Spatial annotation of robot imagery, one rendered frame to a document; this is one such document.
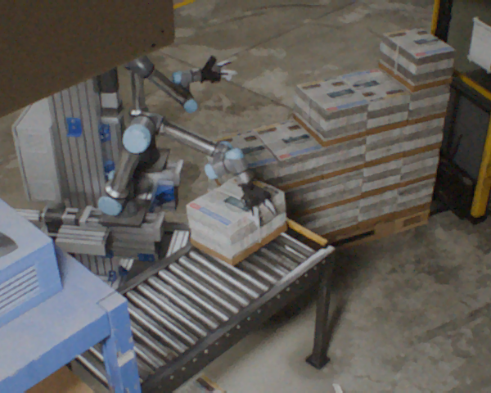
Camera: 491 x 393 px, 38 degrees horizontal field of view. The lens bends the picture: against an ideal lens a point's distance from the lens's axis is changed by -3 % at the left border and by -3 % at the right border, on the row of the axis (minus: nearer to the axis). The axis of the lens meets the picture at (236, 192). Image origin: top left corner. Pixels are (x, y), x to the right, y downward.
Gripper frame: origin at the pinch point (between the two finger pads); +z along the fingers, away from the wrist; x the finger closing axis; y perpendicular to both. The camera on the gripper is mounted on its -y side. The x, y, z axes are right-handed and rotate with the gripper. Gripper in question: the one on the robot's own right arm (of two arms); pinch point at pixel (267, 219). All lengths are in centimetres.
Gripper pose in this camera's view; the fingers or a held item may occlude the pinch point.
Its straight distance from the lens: 334.8
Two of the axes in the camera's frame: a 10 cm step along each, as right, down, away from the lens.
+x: -7.1, 4.3, -5.6
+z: 4.1, 8.9, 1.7
